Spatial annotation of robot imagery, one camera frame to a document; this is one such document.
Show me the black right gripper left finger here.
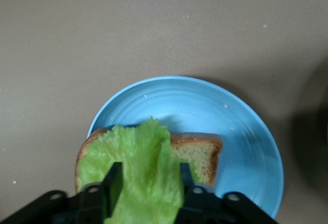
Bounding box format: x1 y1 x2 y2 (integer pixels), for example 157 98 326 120
0 162 124 224

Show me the green lettuce leaf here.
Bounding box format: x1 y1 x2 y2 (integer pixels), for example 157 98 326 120
78 116 186 224

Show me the brown bread slice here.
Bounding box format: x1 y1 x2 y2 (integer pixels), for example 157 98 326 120
74 128 223 194

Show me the blue plate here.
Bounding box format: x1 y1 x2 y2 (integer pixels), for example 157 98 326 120
87 75 284 220

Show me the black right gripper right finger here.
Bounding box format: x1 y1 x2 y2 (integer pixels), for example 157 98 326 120
176 162 279 224

